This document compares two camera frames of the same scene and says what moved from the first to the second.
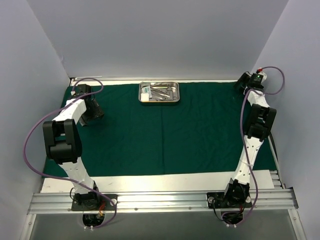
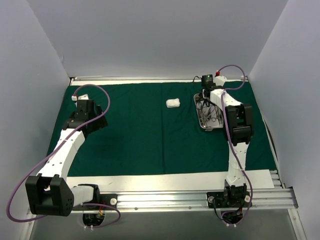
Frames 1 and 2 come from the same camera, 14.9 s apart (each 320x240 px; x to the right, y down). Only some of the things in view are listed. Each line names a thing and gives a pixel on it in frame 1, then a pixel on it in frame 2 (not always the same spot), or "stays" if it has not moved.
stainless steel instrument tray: [158, 91] to [209, 116]
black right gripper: [241, 81] to [204, 93]
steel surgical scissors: [162, 94] to [213, 119]
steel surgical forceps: [161, 85] to [201, 104]
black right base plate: [217, 200] stays
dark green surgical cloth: [161, 127] stays
